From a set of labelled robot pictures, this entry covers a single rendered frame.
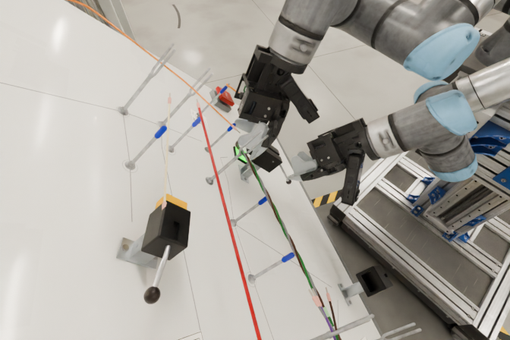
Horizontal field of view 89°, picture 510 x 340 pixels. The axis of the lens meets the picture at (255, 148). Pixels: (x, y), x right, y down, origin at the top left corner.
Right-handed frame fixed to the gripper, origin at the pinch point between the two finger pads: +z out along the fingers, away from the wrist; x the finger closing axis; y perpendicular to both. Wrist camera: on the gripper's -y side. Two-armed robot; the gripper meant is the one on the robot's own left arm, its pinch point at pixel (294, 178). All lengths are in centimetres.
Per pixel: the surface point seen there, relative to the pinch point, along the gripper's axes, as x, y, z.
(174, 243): 40.1, 6.1, -9.6
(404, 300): -79, -97, 20
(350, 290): 3.3, -27.4, -2.7
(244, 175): 9.9, 6.3, 5.2
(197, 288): 36.2, -1.6, -3.1
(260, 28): -237, 135, 100
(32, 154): 44.3, 20.5, 0.5
